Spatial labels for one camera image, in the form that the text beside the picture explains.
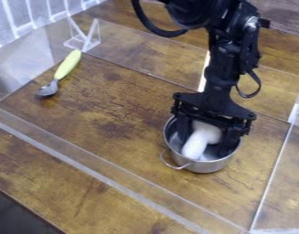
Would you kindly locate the clear acrylic enclosure wall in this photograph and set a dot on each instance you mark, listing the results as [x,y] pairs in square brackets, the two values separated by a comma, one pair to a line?
[271,217]

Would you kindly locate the silver metal pot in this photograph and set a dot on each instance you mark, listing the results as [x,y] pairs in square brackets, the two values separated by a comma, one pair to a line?
[176,161]

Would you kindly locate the yellow-green handled metal spoon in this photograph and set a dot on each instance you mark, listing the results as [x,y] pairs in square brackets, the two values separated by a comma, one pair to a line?
[65,67]

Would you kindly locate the white plush mushroom red cap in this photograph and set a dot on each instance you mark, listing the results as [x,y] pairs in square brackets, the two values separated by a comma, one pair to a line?
[204,134]

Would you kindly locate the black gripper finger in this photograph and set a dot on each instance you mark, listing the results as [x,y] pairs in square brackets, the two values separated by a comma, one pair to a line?
[229,141]
[183,127]

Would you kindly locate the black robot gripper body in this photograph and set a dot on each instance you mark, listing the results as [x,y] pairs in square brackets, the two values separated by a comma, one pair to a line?
[212,107]

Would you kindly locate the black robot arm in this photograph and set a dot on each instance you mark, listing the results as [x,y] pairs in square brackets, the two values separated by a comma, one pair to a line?
[231,22]

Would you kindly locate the black strip on table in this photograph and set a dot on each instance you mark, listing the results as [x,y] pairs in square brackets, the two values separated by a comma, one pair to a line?
[264,23]

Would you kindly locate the clear acrylic triangular stand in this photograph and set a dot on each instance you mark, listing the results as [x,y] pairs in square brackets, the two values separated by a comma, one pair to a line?
[82,41]

